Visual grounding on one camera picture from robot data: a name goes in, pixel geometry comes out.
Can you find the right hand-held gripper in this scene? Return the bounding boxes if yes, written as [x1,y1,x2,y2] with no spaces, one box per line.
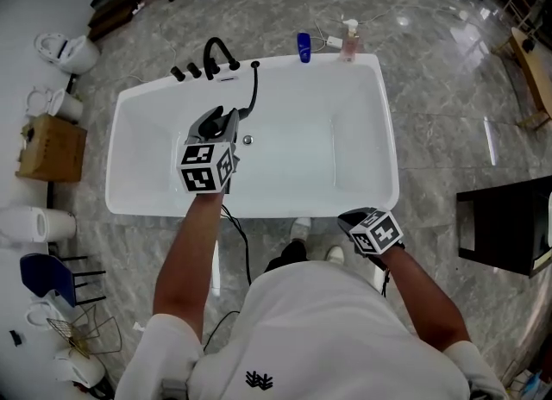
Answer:
[337,207,406,258]

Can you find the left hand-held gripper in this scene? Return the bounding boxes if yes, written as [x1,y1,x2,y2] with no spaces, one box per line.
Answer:
[176,106,242,195]

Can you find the black shower hose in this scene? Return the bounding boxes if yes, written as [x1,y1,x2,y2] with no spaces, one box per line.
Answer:
[241,64,262,120]

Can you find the person's right forearm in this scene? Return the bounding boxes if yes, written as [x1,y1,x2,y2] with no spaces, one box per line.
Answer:
[386,247,471,352]

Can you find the person's left forearm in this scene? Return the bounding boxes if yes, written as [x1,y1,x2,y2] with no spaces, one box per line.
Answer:
[153,191,225,343]

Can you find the white bathtub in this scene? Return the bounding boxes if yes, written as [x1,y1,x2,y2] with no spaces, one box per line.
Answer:
[105,53,400,220]

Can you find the person's left white shoe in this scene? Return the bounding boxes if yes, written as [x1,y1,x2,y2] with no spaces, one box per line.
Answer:
[291,216,312,240]

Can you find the person's black trousers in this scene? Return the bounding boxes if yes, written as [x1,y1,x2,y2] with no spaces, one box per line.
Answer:
[263,238,308,274]

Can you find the black curved tub faucet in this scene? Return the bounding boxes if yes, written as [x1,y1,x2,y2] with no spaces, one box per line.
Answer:
[203,36,242,82]

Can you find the blue shampoo bottle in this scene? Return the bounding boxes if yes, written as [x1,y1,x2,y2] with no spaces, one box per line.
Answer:
[296,32,312,64]

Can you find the person's white shirt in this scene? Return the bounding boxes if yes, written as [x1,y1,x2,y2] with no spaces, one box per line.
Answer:
[114,259,508,400]

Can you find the dark wooden platform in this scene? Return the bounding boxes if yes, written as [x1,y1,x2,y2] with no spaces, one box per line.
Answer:
[88,0,173,41]

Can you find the black side table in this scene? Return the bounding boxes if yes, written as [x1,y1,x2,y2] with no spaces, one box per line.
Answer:
[455,176,552,278]

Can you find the pink pump bottle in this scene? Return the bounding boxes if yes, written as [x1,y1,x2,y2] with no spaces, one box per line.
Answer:
[339,18,361,63]

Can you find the brown cardboard box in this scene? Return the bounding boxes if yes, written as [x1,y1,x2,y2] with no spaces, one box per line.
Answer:
[16,113,88,183]

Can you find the blue chair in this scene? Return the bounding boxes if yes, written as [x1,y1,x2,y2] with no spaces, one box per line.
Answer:
[20,253,107,309]

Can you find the light wooden table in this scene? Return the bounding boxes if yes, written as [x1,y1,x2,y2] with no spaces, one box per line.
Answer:
[511,26,552,130]

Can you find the white ceramic fixture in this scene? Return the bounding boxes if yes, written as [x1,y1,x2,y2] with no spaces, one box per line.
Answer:
[51,346,107,389]

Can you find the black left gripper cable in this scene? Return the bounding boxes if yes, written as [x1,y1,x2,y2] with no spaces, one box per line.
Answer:
[222,206,254,285]

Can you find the gold wire basket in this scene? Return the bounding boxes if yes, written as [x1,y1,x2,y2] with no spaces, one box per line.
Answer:
[46,303,124,360]

